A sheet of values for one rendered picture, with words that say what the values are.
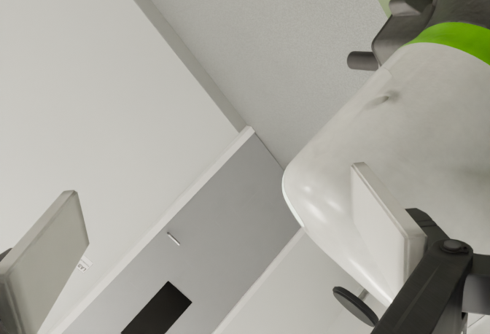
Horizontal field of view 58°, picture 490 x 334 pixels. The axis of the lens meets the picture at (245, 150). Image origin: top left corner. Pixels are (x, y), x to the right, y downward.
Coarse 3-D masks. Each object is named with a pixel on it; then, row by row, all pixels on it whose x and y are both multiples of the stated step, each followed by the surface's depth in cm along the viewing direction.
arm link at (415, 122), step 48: (432, 48) 32; (480, 48) 31; (384, 96) 32; (432, 96) 30; (480, 96) 30; (336, 144) 31; (384, 144) 29; (432, 144) 29; (480, 144) 29; (288, 192) 33; (336, 192) 29; (432, 192) 28; (480, 192) 28; (336, 240) 30; (480, 240) 27; (384, 288) 30
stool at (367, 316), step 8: (336, 288) 277; (344, 288) 273; (336, 296) 284; (344, 296) 269; (352, 296) 265; (360, 296) 278; (344, 304) 285; (352, 304) 266; (360, 304) 262; (352, 312) 286; (360, 312) 267; (368, 312) 262; (368, 320) 268; (376, 320) 264
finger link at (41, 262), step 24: (72, 192) 20; (48, 216) 18; (72, 216) 20; (24, 240) 16; (48, 240) 17; (72, 240) 20; (0, 264) 15; (24, 264) 15; (48, 264) 17; (72, 264) 19; (0, 288) 14; (24, 288) 15; (48, 288) 17; (0, 312) 15; (24, 312) 15; (48, 312) 17
